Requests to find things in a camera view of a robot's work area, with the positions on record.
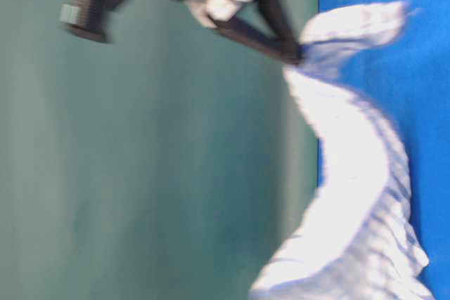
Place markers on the blue table cloth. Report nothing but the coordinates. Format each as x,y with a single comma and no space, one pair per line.
410,81

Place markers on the white blue striped towel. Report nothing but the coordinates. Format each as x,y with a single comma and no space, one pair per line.
355,240

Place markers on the green backdrop sheet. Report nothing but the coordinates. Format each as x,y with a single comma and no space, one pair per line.
168,164

